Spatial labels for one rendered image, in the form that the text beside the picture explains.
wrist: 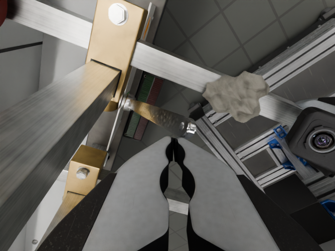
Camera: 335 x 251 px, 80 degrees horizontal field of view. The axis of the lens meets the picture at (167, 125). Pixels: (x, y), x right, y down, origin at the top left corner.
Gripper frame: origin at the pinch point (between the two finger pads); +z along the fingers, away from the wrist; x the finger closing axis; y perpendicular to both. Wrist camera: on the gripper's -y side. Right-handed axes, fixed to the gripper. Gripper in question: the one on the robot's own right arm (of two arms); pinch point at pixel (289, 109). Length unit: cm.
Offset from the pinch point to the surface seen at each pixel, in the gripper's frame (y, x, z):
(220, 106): -12.4, -1.9, -2.5
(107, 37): -28.0, 1.9, -1.1
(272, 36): 40, 20, 78
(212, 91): -14.3, -0.3, -2.5
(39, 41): -45, -6, 25
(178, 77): -18.6, -0.2, -1.0
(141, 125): -19.1, -16.1, 16.1
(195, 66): -17.2, 1.8, -1.3
